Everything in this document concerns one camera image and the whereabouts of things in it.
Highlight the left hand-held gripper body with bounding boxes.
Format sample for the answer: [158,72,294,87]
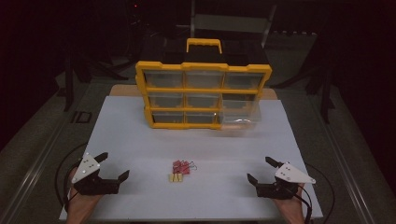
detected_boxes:
[71,151,120,196]

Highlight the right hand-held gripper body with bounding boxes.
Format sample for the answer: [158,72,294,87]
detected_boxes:
[255,161,317,201]

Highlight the clear plastic drawer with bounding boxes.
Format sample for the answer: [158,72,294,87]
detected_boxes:
[217,106,262,131]

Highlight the yellow black drawer organizer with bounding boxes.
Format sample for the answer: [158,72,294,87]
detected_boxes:
[134,37,274,131]

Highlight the person's left hand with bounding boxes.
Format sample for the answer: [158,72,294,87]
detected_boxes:
[65,167,104,217]

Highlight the person's right hand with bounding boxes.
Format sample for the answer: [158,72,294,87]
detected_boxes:
[274,183,306,218]

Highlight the black tripod stand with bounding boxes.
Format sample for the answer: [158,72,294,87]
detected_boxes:
[270,31,336,125]
[63,46,129,113]

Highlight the set of closed clear drawers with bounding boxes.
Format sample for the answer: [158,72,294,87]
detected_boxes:
[143,70,264,124]

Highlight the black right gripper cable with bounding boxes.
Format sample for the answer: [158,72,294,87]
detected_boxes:
[295,161,336,224]

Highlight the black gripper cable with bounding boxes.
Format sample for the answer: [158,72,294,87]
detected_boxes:
[295,161,336,224]
[54,142,90,216]

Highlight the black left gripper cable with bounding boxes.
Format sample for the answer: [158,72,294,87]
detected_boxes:
[54,142,90,216]

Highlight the metal floor rail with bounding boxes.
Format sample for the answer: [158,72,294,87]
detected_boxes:
[0,83,94,224]
[309,90,377,224]

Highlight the grey metal frame stand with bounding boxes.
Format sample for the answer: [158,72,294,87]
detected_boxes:
[189,0,278,49]

